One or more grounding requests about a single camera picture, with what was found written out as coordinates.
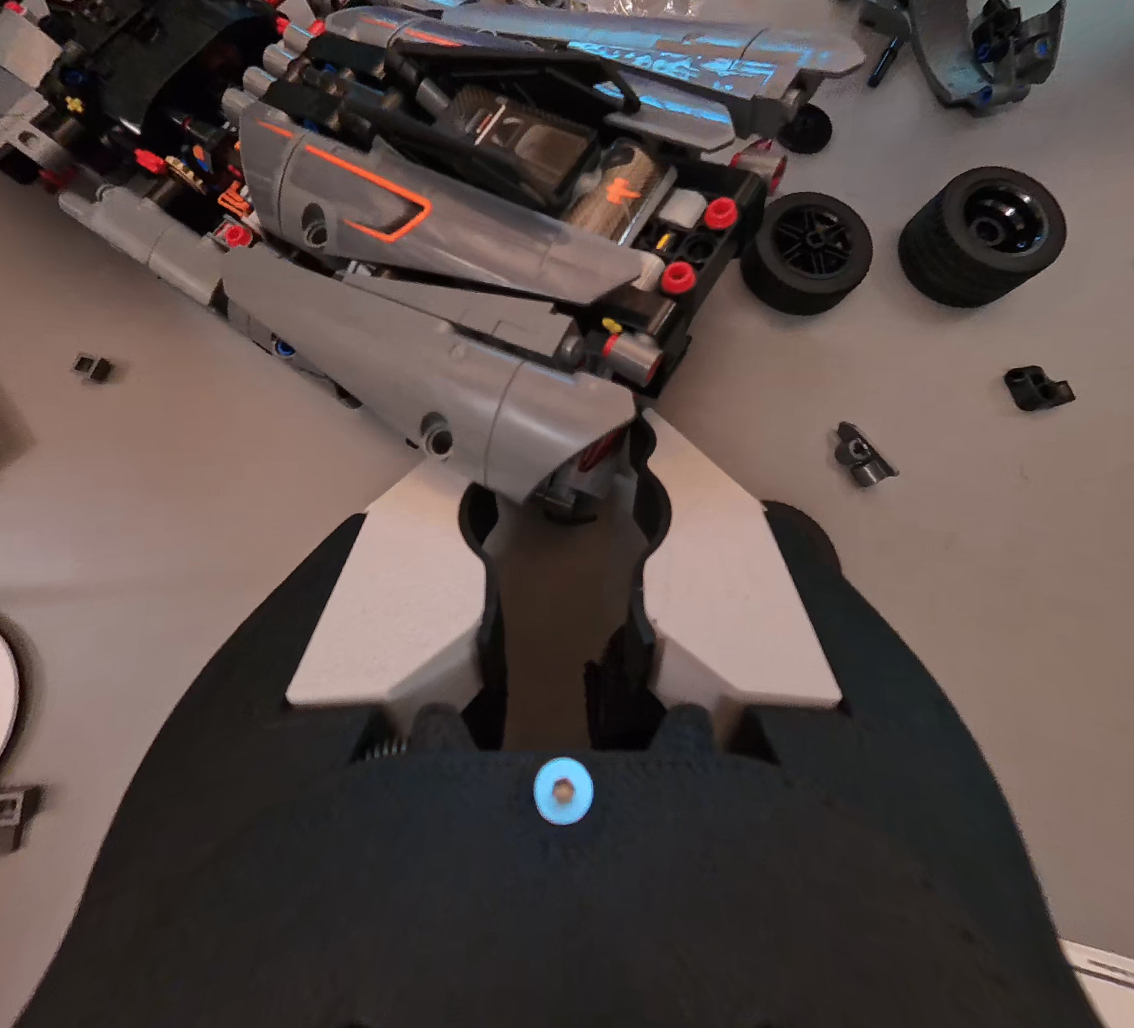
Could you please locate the grey lego panel subassembly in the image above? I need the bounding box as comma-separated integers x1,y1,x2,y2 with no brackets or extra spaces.
833,0,1068,117

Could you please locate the black angled lego connector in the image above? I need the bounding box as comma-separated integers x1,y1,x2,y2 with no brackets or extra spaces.
1003,364,1077,412

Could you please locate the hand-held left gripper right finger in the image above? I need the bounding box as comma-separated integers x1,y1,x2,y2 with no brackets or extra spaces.
582,406,843,748

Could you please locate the wide black lego tyre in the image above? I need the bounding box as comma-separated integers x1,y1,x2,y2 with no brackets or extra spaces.
897,165,1068,309

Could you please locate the dark grey lego clip piece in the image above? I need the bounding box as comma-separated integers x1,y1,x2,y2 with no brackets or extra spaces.
833,421,900,487

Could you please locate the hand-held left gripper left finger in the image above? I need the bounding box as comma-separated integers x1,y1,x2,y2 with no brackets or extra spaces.
285,459,513,748

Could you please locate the white paper sheet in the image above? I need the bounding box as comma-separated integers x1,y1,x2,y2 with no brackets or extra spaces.
1058,938,1134,1028

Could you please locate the white rounded board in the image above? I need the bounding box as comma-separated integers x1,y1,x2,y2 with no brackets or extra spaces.
0,616,23,768

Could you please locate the grey flat lego plate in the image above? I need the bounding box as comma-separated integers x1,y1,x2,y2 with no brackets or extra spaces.
0,784,44,854

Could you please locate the black spoked lego wheel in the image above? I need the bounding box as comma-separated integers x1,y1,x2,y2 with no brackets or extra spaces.
764,499,841,573
739,191,874,316

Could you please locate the grey and black lego car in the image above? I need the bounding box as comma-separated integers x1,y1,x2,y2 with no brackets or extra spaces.
0,0,868,523

